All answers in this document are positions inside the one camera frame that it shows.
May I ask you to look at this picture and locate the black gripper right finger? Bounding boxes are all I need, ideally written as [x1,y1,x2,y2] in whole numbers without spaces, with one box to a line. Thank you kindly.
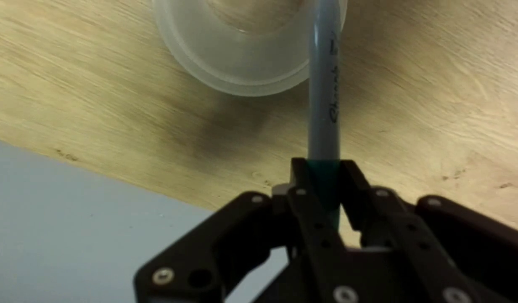
[337,158,518,303]

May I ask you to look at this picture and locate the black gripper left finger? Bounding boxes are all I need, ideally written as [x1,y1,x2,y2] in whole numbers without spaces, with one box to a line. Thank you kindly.
[133,156,350,303]

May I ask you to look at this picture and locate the green pen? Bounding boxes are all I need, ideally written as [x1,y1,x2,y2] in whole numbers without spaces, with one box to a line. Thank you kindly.
[307,0,345,232]

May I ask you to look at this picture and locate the white cup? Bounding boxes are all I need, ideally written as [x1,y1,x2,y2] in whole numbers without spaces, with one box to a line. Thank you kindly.
[152,0,350,99]

